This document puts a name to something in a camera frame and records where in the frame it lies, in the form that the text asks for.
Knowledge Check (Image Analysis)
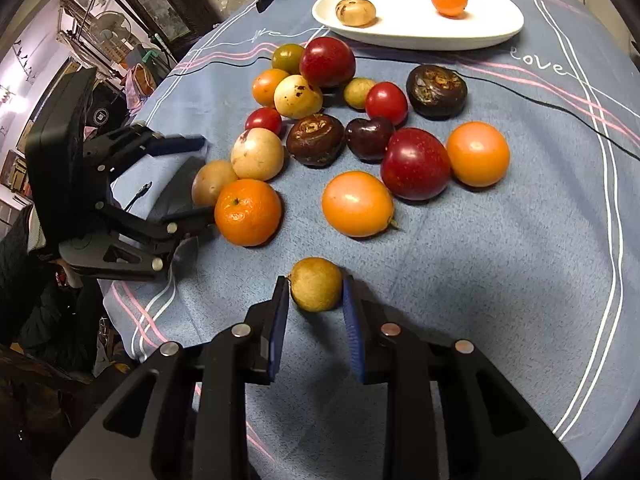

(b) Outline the mandarin orange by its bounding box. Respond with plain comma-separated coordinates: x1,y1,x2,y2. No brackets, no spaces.
215,179,282,247

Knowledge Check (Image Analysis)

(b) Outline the pale round fruit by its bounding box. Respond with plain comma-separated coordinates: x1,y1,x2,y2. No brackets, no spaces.
230,128,285,181

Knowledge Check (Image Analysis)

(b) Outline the small red tomato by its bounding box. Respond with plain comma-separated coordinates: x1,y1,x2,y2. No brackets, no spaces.
244,107,282,136

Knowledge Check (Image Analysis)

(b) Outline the dark mangosteen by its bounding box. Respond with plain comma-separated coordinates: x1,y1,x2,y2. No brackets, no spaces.
286,113,346,168
406,64,468,119

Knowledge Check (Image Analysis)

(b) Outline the small tan longan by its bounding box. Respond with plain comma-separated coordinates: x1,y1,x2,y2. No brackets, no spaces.
288,257,343,313

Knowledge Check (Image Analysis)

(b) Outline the orange persimmon fruit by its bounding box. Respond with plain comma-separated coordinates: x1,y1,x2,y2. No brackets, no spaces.
321,171,395,238

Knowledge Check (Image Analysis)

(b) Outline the dark cherry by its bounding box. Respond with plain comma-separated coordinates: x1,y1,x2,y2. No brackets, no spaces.
345,117,395,164

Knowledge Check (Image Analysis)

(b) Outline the red cherry tomato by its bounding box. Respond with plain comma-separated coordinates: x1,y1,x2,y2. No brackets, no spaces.
364,81,408,126

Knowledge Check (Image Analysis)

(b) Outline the large red apple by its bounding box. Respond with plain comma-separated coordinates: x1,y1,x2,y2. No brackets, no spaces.
381,128,452,202

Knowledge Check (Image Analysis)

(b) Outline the large red plum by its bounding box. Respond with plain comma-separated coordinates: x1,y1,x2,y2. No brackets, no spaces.
299,37,356,88

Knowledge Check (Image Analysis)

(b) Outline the big orange fruit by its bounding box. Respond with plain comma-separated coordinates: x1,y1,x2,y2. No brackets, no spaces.
446,122,510,188

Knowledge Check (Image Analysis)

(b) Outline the orange tomato left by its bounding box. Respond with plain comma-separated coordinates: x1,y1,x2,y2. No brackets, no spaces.
252,68,290,107

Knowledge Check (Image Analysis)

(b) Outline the yellow spotted fruit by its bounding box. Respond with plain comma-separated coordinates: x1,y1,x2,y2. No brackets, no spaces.
273,75,323,119

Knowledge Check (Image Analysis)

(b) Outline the small yellow fruit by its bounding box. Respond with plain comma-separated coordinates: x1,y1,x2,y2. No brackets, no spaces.
343,77,376,110

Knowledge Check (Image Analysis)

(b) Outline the white oval plate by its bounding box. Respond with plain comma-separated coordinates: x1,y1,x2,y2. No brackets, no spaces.
311,0,525,51

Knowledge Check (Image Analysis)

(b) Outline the blue striped tablecloth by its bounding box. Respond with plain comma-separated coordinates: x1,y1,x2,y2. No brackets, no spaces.
101,0,639,479

